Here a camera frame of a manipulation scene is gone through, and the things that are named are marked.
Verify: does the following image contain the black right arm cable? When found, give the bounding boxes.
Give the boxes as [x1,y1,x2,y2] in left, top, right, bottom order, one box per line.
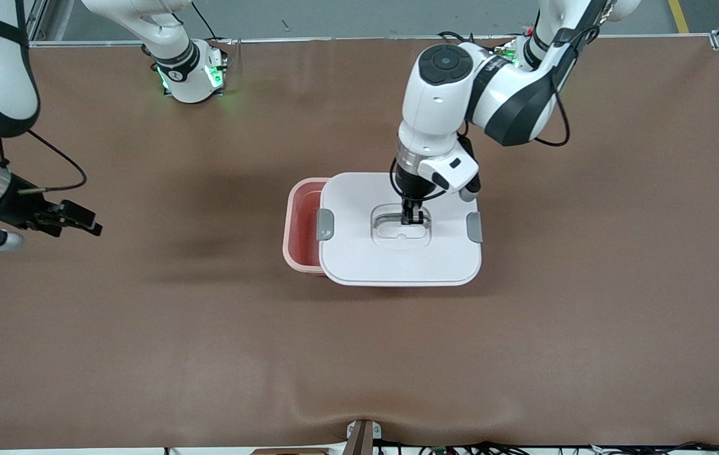
[0,130,88,192]

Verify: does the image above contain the white box lid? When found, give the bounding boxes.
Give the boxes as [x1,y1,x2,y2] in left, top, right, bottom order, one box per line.
[319,172,482,287]

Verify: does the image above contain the camera stand post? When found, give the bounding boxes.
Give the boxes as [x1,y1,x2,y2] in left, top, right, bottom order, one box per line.
[345,419,383,455]

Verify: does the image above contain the pink plastic box base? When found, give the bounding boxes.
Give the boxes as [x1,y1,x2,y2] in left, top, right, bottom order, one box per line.
[283,178,335,277]

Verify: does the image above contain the black base cable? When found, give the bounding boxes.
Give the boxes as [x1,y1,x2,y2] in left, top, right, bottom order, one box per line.
[438,30,524,49]
[192,0,224,42]

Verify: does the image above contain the black left base cable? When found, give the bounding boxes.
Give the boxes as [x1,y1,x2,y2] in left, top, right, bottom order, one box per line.
[438,30,524,49]

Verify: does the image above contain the brown table mat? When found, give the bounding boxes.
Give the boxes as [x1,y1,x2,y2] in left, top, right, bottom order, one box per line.
[0,35,719,451]

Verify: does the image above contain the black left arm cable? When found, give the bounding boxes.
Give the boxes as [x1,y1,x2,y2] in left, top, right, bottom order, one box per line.
[390,19,572,203]

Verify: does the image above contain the black right base cable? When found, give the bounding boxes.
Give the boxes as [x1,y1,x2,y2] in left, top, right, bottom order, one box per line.
[192,0,224,42]

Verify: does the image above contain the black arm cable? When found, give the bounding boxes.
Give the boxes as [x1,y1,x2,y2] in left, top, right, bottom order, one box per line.
[390,19,572,203]
[0,130,88,192]

